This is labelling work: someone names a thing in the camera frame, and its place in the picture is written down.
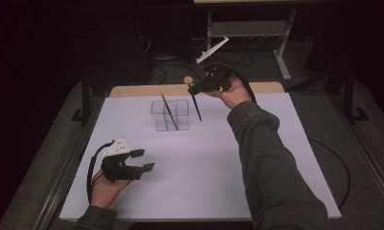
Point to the clear plastic organizer box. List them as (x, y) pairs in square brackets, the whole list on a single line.
[(181, 119)]

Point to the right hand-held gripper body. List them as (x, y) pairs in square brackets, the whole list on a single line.
[(221, 76)]

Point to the metal frame rail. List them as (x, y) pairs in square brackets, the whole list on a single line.
[(368, 153), (62, 182)]

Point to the black metal stand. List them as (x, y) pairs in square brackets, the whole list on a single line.
[(349, 96), (85, 99)]

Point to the person's right hand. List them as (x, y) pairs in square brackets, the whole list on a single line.
[(236, 96)]

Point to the white metal desk frame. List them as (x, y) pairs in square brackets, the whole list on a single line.
[(247, 28)]

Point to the white table board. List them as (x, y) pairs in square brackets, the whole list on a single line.
[(196, 166)]

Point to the thin black makeup pencil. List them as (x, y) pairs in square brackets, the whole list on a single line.
[(169, 111)]

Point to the black makeup brush peach tip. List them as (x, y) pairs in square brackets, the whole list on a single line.
[(197, 109)]

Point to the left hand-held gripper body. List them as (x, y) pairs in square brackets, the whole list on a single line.
[(117, 172)]

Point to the wooden table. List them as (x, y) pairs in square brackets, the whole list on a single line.
[(141, 90)]

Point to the person's left hand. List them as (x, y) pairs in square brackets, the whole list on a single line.
[(103, 191)]

